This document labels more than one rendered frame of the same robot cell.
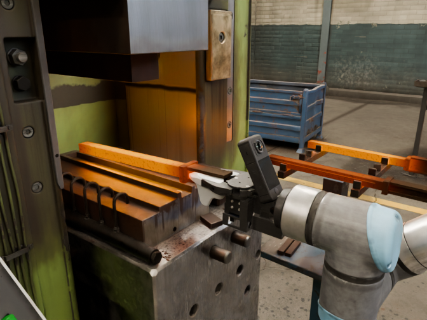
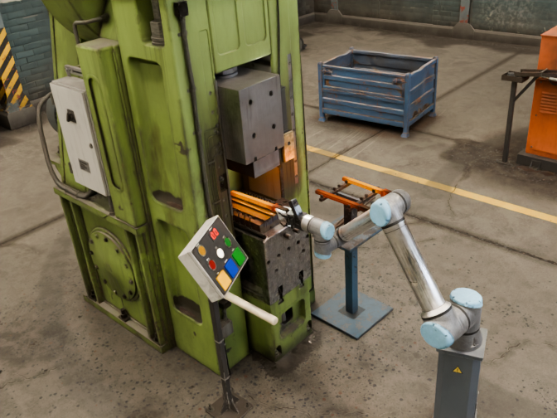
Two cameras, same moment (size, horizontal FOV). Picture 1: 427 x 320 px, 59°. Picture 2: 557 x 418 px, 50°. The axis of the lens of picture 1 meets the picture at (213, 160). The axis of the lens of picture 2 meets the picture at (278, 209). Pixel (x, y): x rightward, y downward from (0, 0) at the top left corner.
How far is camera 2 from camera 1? 2.60 m
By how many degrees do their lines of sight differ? 13
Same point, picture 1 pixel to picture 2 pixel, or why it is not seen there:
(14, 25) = (221, 171)
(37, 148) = (226, 203)
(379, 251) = (322, 234)
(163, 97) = not seen: hidden behind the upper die
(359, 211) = (319, 223)
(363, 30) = not seen: outside the picture
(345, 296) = (317, 246)
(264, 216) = (297, 223)
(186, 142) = (275, 187)
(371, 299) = (325, 247)
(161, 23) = (263, 165)
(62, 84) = not seen: hidden behind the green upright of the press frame
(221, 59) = (289, 152)
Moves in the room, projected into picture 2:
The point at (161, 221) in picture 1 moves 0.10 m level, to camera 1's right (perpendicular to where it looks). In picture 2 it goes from (265, 225) to (283, 225)
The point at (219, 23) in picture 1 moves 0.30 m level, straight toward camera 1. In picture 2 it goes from (287, 138) to (282, 161)
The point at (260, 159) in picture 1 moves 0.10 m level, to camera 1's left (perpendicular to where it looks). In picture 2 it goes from (295, 206) to (277, 206)
